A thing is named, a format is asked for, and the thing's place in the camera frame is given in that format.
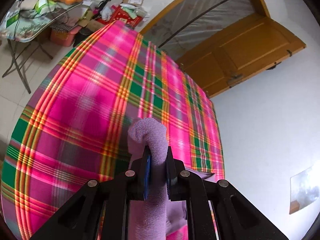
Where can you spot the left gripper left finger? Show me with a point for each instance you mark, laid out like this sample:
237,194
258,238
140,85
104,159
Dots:
127,188

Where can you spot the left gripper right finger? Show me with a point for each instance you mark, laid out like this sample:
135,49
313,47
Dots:
188,186

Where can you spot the purple fleece garment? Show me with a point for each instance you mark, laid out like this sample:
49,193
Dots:
157,217

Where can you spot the pink plaid tablecloth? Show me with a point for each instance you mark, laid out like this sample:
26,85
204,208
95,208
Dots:
74,127

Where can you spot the wooden door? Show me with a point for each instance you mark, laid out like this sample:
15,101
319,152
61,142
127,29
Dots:
238,52

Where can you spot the red gift box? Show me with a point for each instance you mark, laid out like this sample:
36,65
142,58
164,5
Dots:
118,14

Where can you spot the plastic-covered doorway curtain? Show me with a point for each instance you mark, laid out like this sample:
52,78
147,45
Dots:
192,21

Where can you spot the black spray bottle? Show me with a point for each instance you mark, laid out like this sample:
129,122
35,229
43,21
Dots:
98,9

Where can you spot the cluttered glass side table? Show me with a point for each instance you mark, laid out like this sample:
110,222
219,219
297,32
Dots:
22,25

